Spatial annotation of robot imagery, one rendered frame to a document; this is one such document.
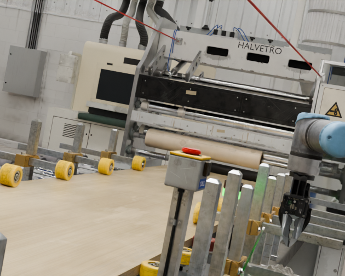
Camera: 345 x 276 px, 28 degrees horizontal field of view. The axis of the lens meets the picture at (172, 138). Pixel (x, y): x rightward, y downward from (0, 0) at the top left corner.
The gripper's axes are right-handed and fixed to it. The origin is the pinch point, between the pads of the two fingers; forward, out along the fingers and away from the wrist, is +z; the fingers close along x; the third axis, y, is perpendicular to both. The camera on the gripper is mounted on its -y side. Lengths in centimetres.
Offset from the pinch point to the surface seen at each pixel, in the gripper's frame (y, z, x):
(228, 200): 12.0, -9.2, -17.3
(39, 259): 51, 9, -52
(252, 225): -35.2, 3.3, -15.6
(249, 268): -17.1, 13.8, -11.5
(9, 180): -27, 6, -104
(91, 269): 48, 9, -40
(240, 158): -245, -5, -59
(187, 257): 9.4, 9.4, -26.2
